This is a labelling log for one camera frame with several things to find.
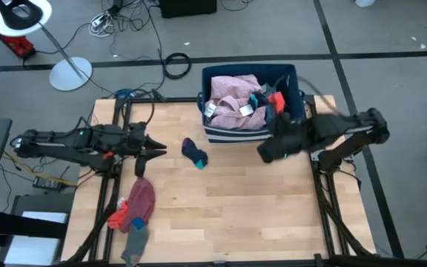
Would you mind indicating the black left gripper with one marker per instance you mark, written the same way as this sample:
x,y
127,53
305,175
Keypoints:
x,y
137,142

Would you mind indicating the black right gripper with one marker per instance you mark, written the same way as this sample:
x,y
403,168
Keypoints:
x,y
284,142

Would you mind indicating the purple sock teal toe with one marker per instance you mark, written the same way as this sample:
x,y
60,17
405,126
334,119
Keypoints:
x,y
191,150

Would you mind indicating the black red teal garment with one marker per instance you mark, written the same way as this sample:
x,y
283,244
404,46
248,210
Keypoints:
x,y
277,102

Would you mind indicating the pink heathered shirt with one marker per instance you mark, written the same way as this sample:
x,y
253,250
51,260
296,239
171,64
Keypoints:
x,y
232,89

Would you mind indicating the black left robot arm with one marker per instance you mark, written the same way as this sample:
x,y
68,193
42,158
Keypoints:
x,y
58,146

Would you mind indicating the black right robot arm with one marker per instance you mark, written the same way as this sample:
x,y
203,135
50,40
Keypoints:
x,y
347,146

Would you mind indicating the navy white striped fabric bin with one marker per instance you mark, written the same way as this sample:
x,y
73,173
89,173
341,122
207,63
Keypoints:
x,y
232,135

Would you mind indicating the maroon garment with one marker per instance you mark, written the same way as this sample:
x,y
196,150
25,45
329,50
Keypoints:
x,y
139,202

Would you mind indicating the orange sock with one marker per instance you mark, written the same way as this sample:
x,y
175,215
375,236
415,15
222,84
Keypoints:
x,y
116,220

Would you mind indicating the grey sock blue toe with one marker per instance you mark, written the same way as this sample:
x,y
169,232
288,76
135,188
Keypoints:
x,y
136,243

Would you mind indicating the white floor lamp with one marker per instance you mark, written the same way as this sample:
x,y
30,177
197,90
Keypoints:
x,y
70,74

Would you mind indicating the black power brick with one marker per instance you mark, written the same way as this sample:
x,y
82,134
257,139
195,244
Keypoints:
x,y
46,183

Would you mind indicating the grey cart white panel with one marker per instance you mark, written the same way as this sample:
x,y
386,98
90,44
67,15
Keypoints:
x,y
43,202

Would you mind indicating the black box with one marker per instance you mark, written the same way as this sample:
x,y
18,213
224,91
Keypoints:
x,y
187,8

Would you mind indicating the white round object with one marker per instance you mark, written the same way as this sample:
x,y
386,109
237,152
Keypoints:
x,y
364,3

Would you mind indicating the red tool box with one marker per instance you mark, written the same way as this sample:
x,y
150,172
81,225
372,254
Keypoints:
x,y
22,46

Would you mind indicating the black aluminium table frame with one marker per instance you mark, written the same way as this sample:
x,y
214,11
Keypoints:
x,y
184,100

